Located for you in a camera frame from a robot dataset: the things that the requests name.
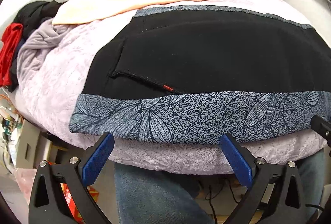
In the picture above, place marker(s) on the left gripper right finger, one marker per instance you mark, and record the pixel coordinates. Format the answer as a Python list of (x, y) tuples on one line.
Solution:
[(286, 203)]

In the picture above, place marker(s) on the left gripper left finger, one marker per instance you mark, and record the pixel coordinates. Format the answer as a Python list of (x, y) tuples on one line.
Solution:
[(47, 201)]

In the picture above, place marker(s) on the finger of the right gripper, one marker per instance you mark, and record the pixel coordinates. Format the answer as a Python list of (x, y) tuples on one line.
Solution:
[(321, 127)]

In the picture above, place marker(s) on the black pants with patterned trim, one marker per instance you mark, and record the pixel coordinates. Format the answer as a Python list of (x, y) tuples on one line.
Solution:
[(188, 74)]

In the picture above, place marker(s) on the blue jeans leg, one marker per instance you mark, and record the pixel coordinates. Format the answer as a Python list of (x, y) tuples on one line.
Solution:
[(148, 196)]

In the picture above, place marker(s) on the cluttered bedside items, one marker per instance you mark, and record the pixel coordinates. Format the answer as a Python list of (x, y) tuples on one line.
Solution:
[(19, 138)]

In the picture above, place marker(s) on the lavender fleece bed blanket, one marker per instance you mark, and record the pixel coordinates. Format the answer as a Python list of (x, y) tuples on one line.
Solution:
[(52, 84)]

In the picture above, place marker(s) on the red garment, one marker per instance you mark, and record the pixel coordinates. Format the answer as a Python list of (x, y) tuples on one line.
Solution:
[(10, 38)]

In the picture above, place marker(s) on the black clothes pile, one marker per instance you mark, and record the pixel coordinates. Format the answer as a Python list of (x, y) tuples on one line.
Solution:
[(31, 16)]

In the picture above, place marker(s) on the peach orange cloth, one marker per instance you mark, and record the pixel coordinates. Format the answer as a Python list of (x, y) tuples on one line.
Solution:
[(116, 4)]

